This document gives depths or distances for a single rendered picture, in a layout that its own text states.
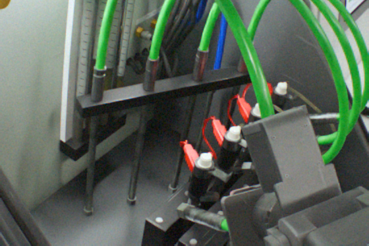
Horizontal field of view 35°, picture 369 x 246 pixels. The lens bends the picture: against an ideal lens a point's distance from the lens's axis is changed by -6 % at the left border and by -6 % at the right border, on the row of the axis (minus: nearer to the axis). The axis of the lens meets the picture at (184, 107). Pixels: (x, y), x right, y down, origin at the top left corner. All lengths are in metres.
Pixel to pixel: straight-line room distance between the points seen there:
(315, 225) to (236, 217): 0.17
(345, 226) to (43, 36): 0.62
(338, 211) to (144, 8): 0.75
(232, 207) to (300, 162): 0.13
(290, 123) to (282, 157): 0.03
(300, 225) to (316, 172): 0.07
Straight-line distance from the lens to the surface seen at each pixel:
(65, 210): 1.14
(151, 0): 1.12
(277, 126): 0.47
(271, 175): 0.49
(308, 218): 0.43
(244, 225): 0.59
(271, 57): 1.12
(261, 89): 0.60
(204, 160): 0.86
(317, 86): 1.10
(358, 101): 0.90
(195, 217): 0.76
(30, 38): 0.89
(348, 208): 0.43
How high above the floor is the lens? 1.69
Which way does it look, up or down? 38 degrees down
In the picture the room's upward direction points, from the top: 12 degrees clockwise
